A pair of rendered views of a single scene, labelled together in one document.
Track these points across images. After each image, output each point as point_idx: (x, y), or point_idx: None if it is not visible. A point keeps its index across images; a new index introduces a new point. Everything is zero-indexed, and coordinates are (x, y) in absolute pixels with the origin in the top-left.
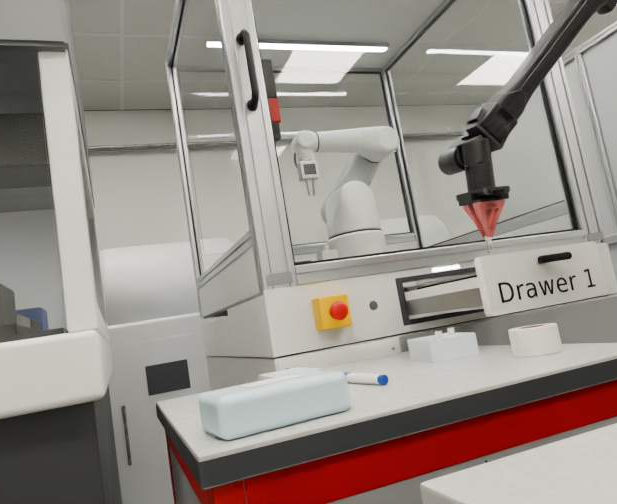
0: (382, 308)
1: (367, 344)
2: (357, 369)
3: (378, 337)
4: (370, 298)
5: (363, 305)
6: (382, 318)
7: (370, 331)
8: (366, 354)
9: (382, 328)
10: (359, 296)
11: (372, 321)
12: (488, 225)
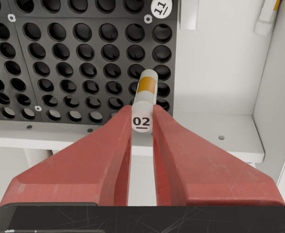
0: None
1: (30, 159)
2: (148, 200)
3: (21, 149)
4: None
5: None
6: (3, 160)
7: (19, 166)
8: (37, 153)
9: (12, 150)
10: None
11: (10, 172)
12: (128, 136)
